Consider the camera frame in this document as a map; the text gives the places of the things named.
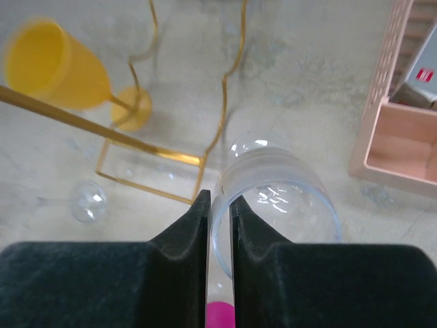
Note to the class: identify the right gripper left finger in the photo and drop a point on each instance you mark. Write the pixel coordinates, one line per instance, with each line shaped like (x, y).
(158, 283)

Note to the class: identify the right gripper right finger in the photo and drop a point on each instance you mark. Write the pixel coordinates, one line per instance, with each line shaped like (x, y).
(278, 283)

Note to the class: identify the clear glass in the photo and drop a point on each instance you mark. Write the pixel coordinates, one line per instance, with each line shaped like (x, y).
(279, 187)
(87, 201)

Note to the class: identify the yellow plastic goblet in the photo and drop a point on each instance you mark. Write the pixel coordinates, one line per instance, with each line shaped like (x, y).
(45, 62)

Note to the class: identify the pink plastic goblet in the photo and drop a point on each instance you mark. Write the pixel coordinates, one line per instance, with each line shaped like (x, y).
(220, 315)

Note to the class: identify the orange plastic desk organizer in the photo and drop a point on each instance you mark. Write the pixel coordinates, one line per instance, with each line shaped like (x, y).
(396, 142)

